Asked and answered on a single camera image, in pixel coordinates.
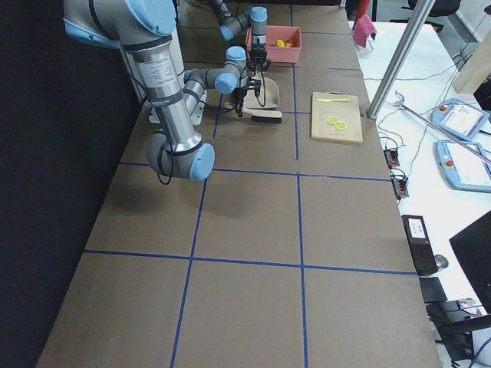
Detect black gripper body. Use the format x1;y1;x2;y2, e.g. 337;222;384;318
247;44;271;74
238;76;263;100

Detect beige plastic dustpan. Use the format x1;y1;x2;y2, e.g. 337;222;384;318
243;74;279;110

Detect beige hand brush black bristles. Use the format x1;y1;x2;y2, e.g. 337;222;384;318
225;102;282;124

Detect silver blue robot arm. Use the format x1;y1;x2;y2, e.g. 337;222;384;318
208;0;271;72
64;1;268;181

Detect pink plastic bin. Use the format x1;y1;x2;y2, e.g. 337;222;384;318
261;25;302;64

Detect yellow plastic toy knife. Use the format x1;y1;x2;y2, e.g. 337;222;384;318
316;97;351;104

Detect wooden cutting board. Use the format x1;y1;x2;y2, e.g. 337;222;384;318
310;92;363;144

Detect pink cloth on stand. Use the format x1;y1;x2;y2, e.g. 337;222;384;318
353;15;377;49

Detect metal grabber tool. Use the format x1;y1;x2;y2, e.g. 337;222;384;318
395;90;490;166

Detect upper orange black connector block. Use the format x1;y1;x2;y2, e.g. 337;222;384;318
384;148;400;169

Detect orange black connector block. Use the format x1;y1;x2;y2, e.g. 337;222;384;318
384;148;400;169
390;168;409;200

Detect lower orange black connector block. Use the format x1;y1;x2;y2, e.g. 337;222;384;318
390;168;409;200

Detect upper teach pendant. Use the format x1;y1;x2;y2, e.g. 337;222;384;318
430;97;489;141

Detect teach pendant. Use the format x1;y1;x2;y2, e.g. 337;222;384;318
434;140;490;193
430;97;489;141

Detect black box with label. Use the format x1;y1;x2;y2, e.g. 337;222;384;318
401;215;438;276

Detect lower teach pendant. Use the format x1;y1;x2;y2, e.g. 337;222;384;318
434;140;490;193

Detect black monitor corner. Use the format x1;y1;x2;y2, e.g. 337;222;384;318
450;218;490;313

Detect white pillar with base plate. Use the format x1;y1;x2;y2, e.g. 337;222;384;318
169;28;207;127

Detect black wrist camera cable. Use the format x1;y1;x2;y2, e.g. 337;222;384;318
155;145;177;186

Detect aluminium frame post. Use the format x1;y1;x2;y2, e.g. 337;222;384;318
367;0;435;120

